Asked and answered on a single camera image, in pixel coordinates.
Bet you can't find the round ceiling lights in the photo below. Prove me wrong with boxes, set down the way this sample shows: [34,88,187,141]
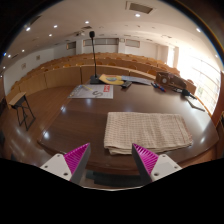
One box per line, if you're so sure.
[2,12,203,68]

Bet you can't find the rows of wooden hall seats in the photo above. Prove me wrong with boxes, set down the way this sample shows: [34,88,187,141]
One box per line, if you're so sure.
[4,52,198,101]

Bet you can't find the black gooseneck desk microphone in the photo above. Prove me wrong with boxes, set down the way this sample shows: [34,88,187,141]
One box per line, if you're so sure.
[88,30,103,85]

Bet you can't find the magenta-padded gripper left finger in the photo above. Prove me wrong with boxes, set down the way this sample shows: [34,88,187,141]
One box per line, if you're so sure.
[39,142,92,185]

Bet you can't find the white printed poster sheet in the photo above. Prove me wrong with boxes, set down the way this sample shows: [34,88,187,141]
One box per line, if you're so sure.
[68,84,114,100]

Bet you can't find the ceiling air vent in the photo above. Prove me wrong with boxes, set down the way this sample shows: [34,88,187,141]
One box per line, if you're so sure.
[125,0,156,15]

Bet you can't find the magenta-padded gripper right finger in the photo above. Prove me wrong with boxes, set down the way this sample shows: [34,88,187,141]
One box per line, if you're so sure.
[131,143,183,184]

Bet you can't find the black remote control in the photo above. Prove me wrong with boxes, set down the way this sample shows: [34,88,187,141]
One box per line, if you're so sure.
[120,80,133,90]

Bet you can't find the bright window wall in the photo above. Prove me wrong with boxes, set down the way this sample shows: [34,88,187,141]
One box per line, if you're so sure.
[166,45,218,115]

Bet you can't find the black handheld microphone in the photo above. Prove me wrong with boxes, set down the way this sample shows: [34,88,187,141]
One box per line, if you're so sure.
[172,87,198,100]

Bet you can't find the beige checked towel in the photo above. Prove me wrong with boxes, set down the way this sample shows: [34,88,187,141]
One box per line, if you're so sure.
[103,111,194,156]

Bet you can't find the small folding side desk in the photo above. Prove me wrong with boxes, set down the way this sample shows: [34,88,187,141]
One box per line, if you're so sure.
[8,91,37,132]

